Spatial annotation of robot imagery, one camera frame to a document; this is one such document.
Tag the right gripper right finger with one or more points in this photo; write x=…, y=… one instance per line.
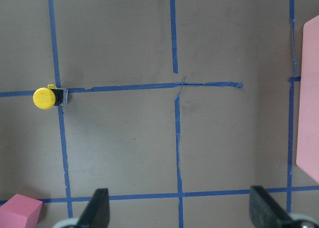
x=265, y=212

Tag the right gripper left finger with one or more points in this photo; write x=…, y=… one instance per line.
x=97, y=211

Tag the yellow push button switch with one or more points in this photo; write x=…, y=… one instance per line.
x=51, y=96

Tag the pink cube bottom centre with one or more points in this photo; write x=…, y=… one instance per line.
x=20, y=212

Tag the pink plastic bin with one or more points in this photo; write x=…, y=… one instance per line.
x=307, y=158

